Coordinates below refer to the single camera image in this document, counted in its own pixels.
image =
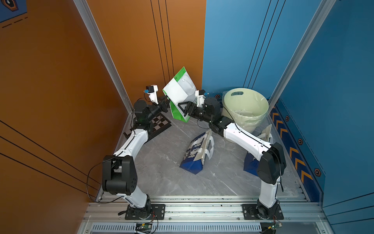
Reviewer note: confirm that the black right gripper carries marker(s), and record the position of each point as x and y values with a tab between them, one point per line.
189	107

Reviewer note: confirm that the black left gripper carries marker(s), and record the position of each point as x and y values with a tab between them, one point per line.
163	106

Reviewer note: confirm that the white receipt green bag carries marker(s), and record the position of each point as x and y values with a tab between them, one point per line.
175	92

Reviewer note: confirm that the green white paper bag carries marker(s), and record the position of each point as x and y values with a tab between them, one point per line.
184	80

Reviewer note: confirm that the blue white bag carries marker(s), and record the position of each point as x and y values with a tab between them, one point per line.
252	158
200	148

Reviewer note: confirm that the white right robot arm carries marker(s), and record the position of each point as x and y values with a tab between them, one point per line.
271	157

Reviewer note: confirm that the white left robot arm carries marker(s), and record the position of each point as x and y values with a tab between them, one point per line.
119	176

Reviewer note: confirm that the brown checkered chessboard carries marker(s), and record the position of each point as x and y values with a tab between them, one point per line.
157	125

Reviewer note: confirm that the pale green trash bin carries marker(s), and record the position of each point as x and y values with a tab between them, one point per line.
246	107

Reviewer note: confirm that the green circuit board left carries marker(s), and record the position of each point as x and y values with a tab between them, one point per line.
143	228

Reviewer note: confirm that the green circuit board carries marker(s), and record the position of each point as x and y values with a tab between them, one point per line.
271	229
143	228

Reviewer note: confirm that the green circuit board right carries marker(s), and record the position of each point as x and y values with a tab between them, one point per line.
271	229

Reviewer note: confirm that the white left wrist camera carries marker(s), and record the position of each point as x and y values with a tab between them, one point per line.
151	91

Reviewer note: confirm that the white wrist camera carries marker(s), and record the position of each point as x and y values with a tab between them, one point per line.
151	91
200	98

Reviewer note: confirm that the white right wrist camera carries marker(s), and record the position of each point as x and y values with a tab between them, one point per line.
200	98

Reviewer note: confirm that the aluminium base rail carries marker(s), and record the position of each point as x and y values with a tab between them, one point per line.
207	214

